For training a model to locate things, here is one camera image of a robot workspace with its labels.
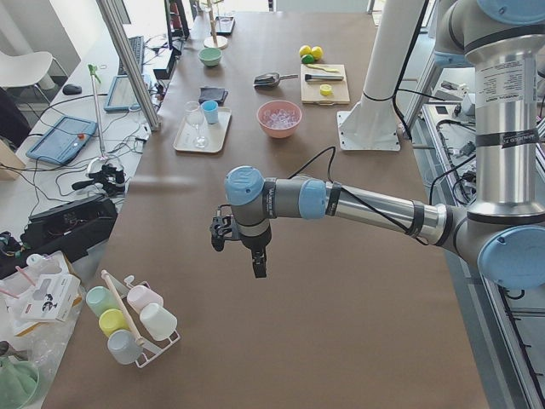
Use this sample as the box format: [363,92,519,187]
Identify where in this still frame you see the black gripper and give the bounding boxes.
[238,221,272,279]

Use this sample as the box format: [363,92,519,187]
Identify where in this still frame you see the pink bowl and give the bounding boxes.
[256,101,302,139]

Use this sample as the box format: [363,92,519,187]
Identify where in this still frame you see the metal ice scoop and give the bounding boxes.
[253,72,299,88]

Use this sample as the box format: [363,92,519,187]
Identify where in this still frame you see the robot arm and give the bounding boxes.
[210,1,544,290]

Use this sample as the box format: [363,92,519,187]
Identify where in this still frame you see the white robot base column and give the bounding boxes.
[337,1,428,152]

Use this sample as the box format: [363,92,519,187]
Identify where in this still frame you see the white cup on rack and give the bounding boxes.
[140,302,177,341]

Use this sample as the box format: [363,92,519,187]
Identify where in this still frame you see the pink cup on rack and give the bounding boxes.
[127,285,164,314]

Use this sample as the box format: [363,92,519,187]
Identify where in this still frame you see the ice cubes pile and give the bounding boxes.
[261,108,299,130]

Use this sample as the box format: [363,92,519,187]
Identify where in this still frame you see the light blue cup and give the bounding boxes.
[201,100,219,124]

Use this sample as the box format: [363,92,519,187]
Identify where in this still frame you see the yellow cup on rack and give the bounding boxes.
[99,308,129,337]

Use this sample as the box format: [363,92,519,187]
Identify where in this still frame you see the grey cup on rack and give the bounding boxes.
[107,329,143,365]

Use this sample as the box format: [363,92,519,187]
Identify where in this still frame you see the green cup on rack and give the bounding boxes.
[85,286,118,318]

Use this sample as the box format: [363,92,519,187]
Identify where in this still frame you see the beige serving tray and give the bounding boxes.
[173,107,232,153]

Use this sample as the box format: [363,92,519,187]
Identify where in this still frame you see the clear wine glass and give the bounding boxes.
[185,101,208,149]

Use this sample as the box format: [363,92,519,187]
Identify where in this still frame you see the wooden cutting board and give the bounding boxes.
[301,64,350,105]

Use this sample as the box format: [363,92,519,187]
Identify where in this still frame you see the grey folded cloth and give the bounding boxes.
[198,86,228,106]

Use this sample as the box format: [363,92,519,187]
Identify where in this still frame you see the halved lemon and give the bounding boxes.
[319,84,332,95]

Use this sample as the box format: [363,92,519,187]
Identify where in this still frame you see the metal muddler black tip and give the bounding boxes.
[304,73,344,82]

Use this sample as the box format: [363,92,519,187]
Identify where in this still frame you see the black electronics box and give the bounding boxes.
[20,195,118,262]

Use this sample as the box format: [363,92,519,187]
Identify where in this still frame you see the yellow plastic knife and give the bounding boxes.
[305,64,340,73]

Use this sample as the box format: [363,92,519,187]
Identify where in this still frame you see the green bowl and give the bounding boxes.
[198,48,222,67]

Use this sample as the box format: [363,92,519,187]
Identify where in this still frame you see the blue teach pendant far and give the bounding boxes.
[104,75,140,112]

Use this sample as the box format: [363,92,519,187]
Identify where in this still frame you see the blue teach pendant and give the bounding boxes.
[104,75,140,112]
[26,116,97,165]

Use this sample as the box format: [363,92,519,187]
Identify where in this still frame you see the whole yellow lemon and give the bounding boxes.
[299,44,312,57]

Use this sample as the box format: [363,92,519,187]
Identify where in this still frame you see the green lime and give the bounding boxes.
[311,46,324,60]

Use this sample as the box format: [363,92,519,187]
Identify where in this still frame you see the white product box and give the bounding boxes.
[20,274,80,323]

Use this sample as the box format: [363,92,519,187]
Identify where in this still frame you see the wooden mug tree stand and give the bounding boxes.
[199,0,228,49]

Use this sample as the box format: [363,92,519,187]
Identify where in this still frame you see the blue teach pendant near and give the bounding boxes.
[26,116,97,165]

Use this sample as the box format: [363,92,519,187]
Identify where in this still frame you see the black keyboard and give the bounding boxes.
[128,36,145,72]

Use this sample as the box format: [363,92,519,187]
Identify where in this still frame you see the black computer mouse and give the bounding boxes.
[62,84,82,95]

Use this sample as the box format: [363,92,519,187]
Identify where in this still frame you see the white chair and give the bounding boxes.
[1,51,55,102]

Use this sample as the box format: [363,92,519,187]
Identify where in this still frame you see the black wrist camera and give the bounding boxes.
[209,204,239,252]

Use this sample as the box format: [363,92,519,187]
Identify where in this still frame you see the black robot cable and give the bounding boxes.
[287,146,430,246]

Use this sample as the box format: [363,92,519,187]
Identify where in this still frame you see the white wire cup rack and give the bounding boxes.
[123,275,181,368]

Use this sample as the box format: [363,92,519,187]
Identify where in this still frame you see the wooden rack handle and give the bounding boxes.
[100,269,145,346]

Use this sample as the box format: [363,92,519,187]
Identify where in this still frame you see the aluminium frame post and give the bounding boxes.
[96,0,160,131]

